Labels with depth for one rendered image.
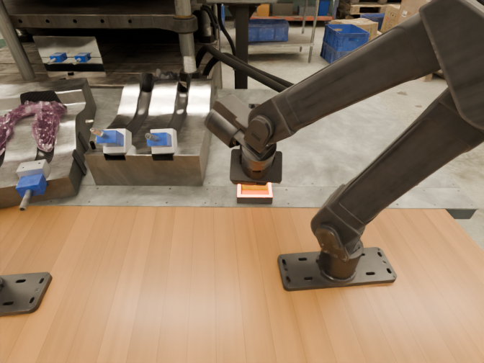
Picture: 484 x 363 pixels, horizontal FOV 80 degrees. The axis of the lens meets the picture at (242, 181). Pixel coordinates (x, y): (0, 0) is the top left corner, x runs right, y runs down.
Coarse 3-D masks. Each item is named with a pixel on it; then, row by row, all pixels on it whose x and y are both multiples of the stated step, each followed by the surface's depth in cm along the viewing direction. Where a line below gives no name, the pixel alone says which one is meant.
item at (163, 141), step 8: (152, 136) 56; (160, 136) 60; (168, 136) 62; (152, 144) 60; (160, 144) 60; (168, 144) 61; (176, 144) 68; (152, 152) 65; (160, 152) 65; (168, 152) 65
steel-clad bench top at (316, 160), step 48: (96, 96) 113; (240, 96) 113; (288, 144) 85; (336, 144) 85; (384, 144) 85; (96, 192) 68; (144, 192) 68; (192, 192) 68; (288, 192) 68; (432, 192) 68
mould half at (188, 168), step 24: (168, 96) 84; (192, 96) 84; (216, 96) 102; (120, 120) 79; (168, 120) 79; (192, 120) 79; (96, 144) 68; (144, 144) 68; (192, 144) 68; (96, 168) 67; (120, 168) 67; (144, 168) 67; (168, 168) 67; (192, 168) 67
